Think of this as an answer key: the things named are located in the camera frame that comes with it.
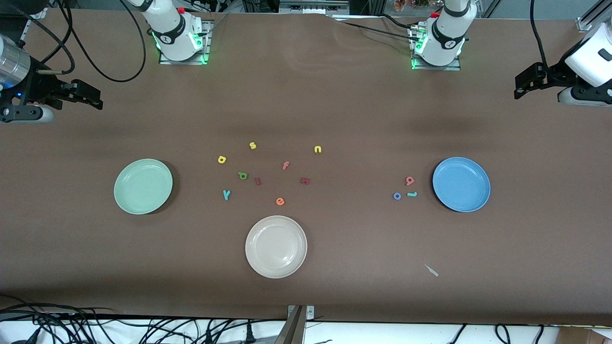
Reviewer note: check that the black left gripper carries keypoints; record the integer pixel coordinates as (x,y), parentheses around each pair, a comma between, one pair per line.
(554,74)

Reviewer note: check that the green plate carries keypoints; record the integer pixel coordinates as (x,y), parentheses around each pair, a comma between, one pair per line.
(143,186)

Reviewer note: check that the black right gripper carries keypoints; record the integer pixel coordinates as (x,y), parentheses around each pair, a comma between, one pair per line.
(42,86)

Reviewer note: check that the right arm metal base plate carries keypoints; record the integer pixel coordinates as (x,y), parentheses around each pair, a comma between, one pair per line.
(207,45)

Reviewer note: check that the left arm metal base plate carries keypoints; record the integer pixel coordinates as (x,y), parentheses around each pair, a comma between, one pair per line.
(456,65)

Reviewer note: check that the grey metal box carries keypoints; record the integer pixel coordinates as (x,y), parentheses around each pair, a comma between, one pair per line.
(313,7)

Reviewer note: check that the aluminium frame profile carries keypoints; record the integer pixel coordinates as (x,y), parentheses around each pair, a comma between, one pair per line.
(581,22)

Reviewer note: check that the brown cardboard box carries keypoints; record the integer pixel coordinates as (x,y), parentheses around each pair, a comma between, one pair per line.
(583,337)

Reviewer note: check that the beige plate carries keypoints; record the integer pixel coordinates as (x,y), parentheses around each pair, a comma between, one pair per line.
(276,246)

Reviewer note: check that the grey metal table bracket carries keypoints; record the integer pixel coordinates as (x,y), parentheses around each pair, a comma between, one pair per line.
(310,313)

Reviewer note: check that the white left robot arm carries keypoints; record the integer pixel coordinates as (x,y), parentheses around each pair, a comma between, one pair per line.
(447,38)

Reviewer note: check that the grey metal beam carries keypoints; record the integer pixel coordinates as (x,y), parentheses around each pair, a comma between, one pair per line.
(291,332)

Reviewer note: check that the blue plate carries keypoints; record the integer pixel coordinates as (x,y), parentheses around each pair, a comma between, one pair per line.
(461,184)

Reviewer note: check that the small white paper scrap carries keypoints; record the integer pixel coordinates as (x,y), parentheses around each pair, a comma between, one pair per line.
(431,271)

